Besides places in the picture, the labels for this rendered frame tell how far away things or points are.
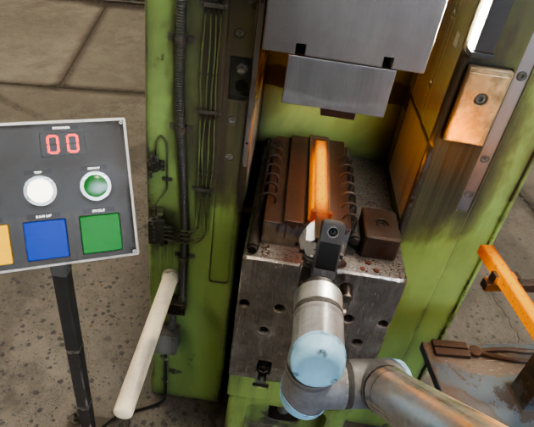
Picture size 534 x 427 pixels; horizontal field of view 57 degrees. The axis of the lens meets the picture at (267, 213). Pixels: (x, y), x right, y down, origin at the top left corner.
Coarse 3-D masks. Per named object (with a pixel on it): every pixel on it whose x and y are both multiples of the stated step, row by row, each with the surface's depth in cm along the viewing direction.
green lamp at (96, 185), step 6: (90, 180) 96; (96, 180) 97; (102, 180) 97; (84, 186) 96; (90, 186) 97; (96, 186) 97; (102, 186) 97; (90, 192) 97; (96, 192) 97; (102, 192) 98
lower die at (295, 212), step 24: (288, 144) 143; (312, 144) 141; (336, 144) 144; (288, 168) 133; (312, 168) 130; (336, 168) 133; (288, 192) 121; (312, 192) 121; (336, 192) 124; (264, 216) 114; (288, 216) 114; (336, 216) 116; (264, 240) 116; (288, 240) 116
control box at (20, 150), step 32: (0, 128) 90; (32, 128) 92; (64, 128) 94; (96, 128) 96; (0, 160) 91; (32, 160) 93; (64, 160) 95; (96, 160) 97; (128, 160) 99; (0, 192) 92; (64, 192) 95; (128, 192) 100; (0, 224) 92; (128, 224) 100; (96, 256) 99
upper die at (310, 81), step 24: (288, 72) 92; (312, 72) 92; (336, 72) 91; (360, 72) 91; (384, 72) 91; (288, 96) 95; (312, 96) 94; (336, 96) 94; (360, 96) 94; (384, 96) 93
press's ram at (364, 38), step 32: (288, 0) 85; (320, 0) 84; (352, 0) 84; (384, 0) 83; (416, 0) 83; (288, 32) 88; (320, 32) 87; (352, 32) 87; (384, 32) 86; (416, 32) 86; (416, 64) 89
